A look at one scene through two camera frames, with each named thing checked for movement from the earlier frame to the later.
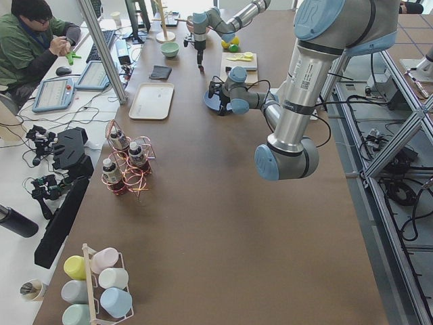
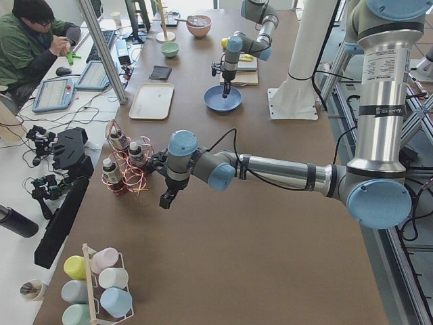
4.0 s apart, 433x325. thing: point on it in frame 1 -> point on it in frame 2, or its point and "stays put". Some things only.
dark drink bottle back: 118,140 stays put
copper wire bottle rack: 131,160 stays put
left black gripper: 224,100 -> 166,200
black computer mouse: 63,70 stays put
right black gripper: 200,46 -> 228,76
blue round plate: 214,102 stays put
